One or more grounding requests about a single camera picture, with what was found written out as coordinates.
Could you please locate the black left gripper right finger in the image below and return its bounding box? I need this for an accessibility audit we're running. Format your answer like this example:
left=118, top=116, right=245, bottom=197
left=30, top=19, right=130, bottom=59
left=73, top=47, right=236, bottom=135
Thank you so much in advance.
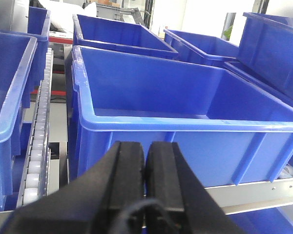
left=146, top=141, right=244, bottom=234

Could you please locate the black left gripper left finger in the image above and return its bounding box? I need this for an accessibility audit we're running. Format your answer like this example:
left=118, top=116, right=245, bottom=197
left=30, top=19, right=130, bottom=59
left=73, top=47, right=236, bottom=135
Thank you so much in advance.
left=0, top=141, right=144, bottom=234

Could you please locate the lower roller track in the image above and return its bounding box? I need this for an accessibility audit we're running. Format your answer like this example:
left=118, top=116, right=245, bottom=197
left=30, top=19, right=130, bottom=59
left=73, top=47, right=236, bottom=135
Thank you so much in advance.
left=16, top=48, right=54, bottom=208

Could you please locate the steel front crossbar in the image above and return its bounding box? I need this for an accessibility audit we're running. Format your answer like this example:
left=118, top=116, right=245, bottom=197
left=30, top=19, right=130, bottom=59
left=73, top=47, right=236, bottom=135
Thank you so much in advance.
left=0, top=176, right=293, bottom=231

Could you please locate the lower centre blue bin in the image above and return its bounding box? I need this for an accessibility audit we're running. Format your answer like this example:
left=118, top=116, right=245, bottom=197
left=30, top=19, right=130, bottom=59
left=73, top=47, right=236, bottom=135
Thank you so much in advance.
left=67, top=46, right=293, bottom=187

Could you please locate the blue bin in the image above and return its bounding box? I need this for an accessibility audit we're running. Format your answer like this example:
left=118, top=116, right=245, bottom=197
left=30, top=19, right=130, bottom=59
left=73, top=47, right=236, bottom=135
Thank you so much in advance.
left=24, top=7, right=51, bottom=108
left=164, top=29, right=238, bottom=67
left=223, top=12, right=293, bottom=175
left=228, top=208, right=293, bottom=234
left=0, top=32, right=37, bottom=211
left=67, top=46, right=293, bottom=187
left=72, top=14, right=178, bottom=59

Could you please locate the lower right blue bin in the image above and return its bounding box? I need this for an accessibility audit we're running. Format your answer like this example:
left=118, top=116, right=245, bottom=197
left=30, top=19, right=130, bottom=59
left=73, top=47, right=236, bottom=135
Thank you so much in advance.
left=228, top=208, right=293, bottom=234

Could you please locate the rear right blue bin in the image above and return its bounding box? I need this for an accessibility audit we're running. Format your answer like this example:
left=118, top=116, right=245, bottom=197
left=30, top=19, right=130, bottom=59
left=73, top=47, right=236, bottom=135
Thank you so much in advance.
left=164, top=29, right=238, bottom=67

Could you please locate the rear centre blue bin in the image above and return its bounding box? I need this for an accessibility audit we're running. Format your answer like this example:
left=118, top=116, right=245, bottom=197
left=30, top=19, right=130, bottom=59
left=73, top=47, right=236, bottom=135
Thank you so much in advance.
left=72, top=14, right=178, bottom=59

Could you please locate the upper right blue bin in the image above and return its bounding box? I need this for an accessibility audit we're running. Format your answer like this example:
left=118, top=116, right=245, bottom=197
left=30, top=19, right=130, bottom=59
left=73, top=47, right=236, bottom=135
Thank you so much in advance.
left=223, top=12, right=293, bottom=175

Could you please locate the lower left blue bin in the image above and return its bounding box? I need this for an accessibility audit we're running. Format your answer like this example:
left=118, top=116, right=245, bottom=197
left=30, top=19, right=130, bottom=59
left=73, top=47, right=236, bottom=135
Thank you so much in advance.
left=0, top=32, right=37, bottom=211

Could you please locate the rear left blue bin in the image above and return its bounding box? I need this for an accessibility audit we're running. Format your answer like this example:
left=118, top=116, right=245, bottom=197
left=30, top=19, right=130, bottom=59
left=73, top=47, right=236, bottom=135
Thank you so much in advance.
left=24, top=7, right=51, bottom=108

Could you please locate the red metal frame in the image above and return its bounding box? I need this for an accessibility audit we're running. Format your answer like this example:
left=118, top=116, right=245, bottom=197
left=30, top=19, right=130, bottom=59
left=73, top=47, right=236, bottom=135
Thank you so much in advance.
left=30, top=36, right=74, bottom=97

